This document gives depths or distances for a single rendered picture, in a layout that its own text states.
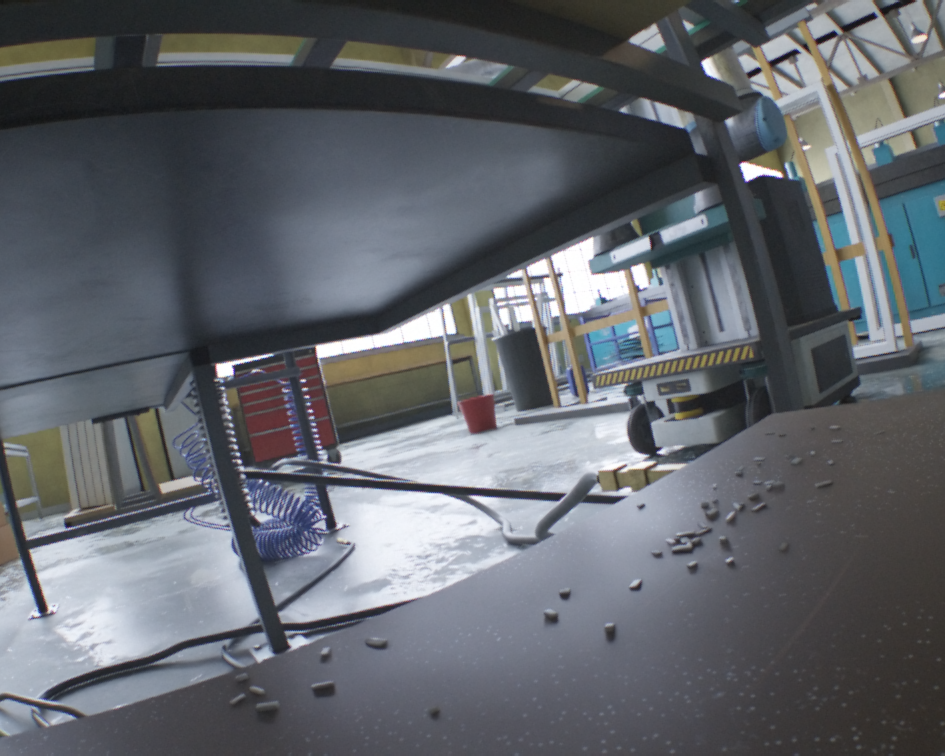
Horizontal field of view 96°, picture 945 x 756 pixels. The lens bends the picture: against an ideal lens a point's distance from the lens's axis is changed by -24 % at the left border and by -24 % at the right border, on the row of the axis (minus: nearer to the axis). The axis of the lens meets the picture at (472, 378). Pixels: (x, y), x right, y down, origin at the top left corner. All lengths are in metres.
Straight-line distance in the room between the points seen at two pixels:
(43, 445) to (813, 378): 8.36
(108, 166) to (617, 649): 0.34
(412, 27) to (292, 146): 0.11
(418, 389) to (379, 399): 0.76
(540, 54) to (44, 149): 0.30
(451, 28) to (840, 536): 0.31
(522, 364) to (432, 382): 4.46
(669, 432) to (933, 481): 1.55
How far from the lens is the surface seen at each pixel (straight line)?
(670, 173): 0.61
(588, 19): 0.42
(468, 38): 0.34
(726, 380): 1.75
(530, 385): 5.56
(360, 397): 9.21
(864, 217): 2.99
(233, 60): 0.88
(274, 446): 4.55
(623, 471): 0.64
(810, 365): 1.79
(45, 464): 8.53
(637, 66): 0.44
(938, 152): 4.47
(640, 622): 0.20
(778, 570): 0.22
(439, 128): 0.39
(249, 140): 0.35
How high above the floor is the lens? 0.39
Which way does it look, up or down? 1 degrees up
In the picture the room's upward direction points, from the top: 14 degrees counter-clockwise
